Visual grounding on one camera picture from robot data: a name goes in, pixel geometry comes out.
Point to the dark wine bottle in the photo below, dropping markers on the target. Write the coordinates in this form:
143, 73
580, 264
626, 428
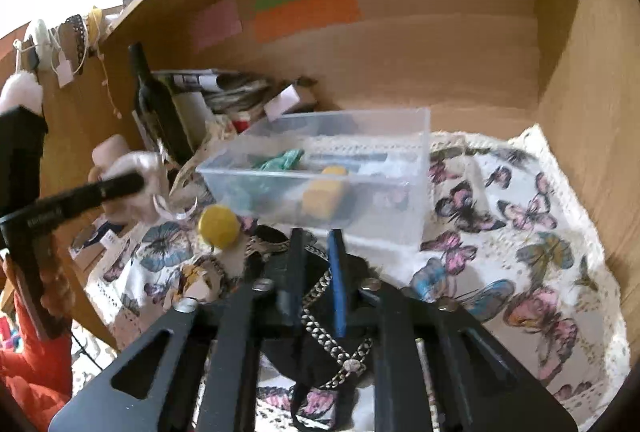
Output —
155, 106

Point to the yellow green sponge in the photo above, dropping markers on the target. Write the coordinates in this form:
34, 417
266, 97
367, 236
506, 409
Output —
324, 196

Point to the pink sticky note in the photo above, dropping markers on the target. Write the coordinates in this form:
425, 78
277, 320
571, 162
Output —
216, 23

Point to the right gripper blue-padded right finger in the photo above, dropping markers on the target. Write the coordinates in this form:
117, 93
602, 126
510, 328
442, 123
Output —
435, 365

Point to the butterfly print tablecloth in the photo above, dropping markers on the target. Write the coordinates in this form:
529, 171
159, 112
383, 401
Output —
538, 282

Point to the orange sticky note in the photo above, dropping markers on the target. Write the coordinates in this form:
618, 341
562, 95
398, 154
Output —
303, 15

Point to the floral fabric scrunchie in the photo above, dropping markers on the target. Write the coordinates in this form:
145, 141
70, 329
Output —
204, 280

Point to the green knitted cloth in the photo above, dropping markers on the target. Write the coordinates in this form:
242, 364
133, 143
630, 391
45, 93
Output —
264, 181

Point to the clear plastic storage bin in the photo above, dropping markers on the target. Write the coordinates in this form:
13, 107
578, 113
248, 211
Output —
386, 153

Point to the black chain-trimmed fabric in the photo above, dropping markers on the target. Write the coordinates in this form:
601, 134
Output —
322, 370

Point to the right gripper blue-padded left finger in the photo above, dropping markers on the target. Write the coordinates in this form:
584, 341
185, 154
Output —
195, 368

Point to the white small card box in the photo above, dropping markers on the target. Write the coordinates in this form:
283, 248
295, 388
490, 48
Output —
293, 98

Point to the black chain headband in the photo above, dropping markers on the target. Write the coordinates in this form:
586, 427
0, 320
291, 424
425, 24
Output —
74, 42

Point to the yellow round powder puff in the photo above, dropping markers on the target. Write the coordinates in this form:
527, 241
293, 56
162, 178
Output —
218, 226

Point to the stack of papers and magazines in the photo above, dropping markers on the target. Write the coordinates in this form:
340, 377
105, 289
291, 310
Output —
224, 92

